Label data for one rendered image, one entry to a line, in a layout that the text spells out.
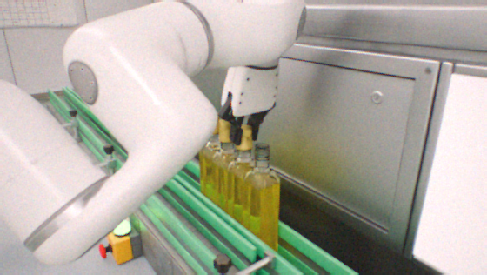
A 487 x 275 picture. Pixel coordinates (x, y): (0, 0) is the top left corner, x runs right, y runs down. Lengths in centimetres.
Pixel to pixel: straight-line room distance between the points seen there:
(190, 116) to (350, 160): 45
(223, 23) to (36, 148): 22
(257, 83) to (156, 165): 37
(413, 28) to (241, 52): 28
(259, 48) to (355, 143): 32
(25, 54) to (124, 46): 613
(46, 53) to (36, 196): 616
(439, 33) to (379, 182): 26
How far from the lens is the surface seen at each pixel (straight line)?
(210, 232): 81
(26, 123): 32
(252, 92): 62
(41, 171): 31
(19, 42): 639
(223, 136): 73
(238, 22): 40
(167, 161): 28
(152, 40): 31
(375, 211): 69
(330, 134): 70
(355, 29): 64
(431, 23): 58
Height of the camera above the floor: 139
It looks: 21 degrees down
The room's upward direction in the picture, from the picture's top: straight up
